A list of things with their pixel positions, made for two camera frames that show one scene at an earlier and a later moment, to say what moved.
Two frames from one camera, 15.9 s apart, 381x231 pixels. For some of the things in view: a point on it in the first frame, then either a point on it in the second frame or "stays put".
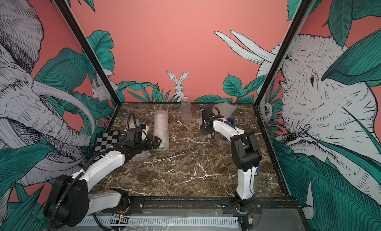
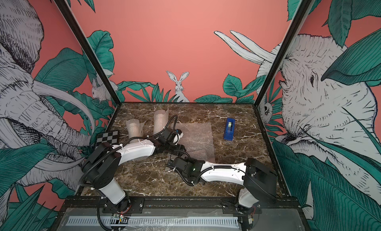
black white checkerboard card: x=105 y=141 stays put
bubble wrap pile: x=160 y=128 stays put
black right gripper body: x=204 y=129 to x=190 y=161
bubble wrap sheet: x=225 y=109 to x=197 y=140
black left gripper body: x=146 y=144 to x=176 y=149
